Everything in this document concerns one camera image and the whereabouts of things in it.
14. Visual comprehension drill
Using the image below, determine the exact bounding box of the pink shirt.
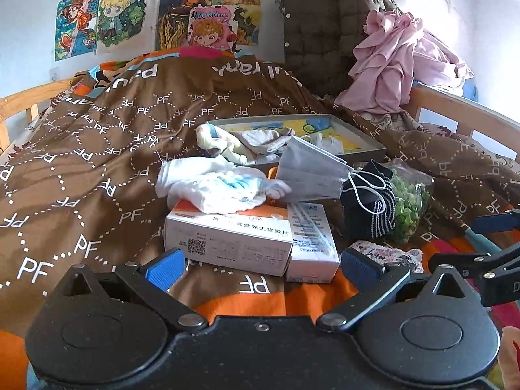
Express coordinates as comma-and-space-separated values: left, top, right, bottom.
335, 11, 474, 114

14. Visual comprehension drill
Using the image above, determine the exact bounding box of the brown quilted jacket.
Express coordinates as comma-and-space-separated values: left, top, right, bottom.
277, 0, 400, 97

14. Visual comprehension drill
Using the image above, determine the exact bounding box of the grey knitted cloth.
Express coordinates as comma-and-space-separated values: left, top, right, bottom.
234, 128, 294, 156

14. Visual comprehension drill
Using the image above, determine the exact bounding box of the navy striped sock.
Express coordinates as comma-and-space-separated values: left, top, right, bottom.
340, 160, 397, 241

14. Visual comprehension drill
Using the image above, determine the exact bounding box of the wooden bed frame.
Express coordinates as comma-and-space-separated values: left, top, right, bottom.
403, 84, 519, 162

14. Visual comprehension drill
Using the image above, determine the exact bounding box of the patterned small sock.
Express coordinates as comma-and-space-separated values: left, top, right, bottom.
350, 240, 424, 273

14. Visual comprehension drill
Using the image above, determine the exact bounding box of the dark swirl painting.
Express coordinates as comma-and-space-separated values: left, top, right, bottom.
155, 0, 262, 51

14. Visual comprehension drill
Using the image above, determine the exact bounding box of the blue cloth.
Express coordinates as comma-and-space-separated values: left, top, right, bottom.
463, 78, 479, 102

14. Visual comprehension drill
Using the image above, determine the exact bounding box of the bag of green pieces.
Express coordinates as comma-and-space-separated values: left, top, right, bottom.
385, 159, 435, 244

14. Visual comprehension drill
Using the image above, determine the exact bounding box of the striped pastel sock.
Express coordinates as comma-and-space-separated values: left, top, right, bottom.
196, 123, 255, 165

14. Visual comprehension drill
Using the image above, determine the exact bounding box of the blond boy drawing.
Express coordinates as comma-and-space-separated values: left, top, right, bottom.
96, 0, 149, 55

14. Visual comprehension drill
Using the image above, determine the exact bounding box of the white drawstring pouch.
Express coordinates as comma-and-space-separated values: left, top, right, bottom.
301, 132, 344, 156

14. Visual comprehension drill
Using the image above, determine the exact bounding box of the white blue baby sock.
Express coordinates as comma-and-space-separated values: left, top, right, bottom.
155, 156, 292, 215

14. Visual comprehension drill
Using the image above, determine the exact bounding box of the anime girl poster left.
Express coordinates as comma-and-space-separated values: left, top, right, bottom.
54, 0, 99, 62

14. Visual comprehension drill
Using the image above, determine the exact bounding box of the white orange medicine box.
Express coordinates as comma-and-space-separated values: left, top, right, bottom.
164, 201, 339, 283

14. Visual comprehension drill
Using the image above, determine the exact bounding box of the person right hand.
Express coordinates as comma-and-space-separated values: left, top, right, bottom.
498, 326, 520, 390

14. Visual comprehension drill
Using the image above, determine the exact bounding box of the grey tray with cartoon picture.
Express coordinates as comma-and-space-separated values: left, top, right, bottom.
196, 114, 386, 169

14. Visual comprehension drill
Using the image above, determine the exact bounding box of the grey face mask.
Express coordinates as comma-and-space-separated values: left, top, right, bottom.
276, 136, 388, 215

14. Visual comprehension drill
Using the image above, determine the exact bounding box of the brown patterned quilt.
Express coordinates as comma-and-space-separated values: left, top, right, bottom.
0, 46, 520, 390

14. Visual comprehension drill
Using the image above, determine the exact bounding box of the pink cartoon girl picture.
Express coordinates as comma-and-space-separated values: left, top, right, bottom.
188, 5, 238, 51

